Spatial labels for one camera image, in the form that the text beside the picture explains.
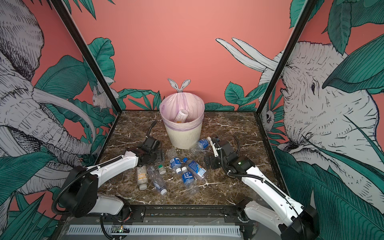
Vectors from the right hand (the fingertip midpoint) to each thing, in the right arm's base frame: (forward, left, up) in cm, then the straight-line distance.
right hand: (209, 156), depth 78 cm
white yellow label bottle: (+30, +18, -1) cm, 34 cm away
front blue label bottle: (-8, +11, -11) cm, 18 cm away
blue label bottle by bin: (+14, +3, -12) cm, 18 cm away
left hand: (+6, +30, -9) cm, 32 cm away
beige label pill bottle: (-8, +37, -11) cm, 40 cm away
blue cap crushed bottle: (-2, +8, -10) cm, 13 cm away
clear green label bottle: (-3, +28, -13) cm, 30 cm away
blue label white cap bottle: (0, +19, -11) cm, 22 cm away
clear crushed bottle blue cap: (-8, +29, -16) cm, 34 cm away
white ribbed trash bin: (+12, +15, -3) cm, 19 cm away
